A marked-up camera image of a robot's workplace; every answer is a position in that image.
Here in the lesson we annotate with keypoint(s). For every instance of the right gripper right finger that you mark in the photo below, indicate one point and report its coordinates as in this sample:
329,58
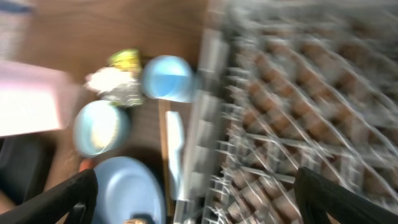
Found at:
318,198

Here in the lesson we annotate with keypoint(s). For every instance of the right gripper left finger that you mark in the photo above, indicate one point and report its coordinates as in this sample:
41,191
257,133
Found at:
74,199

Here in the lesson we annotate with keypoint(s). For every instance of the orange carrot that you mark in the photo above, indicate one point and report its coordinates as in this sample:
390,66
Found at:
86,164

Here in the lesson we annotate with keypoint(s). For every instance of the dark blue plate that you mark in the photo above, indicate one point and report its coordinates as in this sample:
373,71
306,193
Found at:
128,189

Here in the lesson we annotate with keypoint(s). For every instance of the pink plastic cup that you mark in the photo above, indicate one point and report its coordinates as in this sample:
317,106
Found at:
35,99

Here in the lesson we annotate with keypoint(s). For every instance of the light blue plastic cup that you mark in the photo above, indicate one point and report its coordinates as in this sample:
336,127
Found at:
170,78

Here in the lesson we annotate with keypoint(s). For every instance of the grey plastic dishwasher rack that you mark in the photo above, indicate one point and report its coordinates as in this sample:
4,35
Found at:
289,84

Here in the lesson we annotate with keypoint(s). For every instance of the light blue rice bowl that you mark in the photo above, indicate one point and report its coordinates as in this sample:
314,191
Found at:
100,127

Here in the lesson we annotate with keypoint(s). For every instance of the light blue plastic knife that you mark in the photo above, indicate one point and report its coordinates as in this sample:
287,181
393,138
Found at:
175,144

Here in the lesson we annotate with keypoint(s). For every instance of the crumpled foil wrapper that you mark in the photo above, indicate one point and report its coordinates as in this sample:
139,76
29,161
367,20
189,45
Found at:
127,94

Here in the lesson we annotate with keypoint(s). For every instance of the crumpled white paper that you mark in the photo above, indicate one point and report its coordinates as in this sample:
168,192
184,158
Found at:
106,79

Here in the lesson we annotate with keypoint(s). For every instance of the wooden chopstick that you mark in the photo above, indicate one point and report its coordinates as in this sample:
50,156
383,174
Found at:
163,107

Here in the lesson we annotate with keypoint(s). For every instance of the yellow green snack wrapper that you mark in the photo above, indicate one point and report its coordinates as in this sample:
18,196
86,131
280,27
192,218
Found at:
127,60

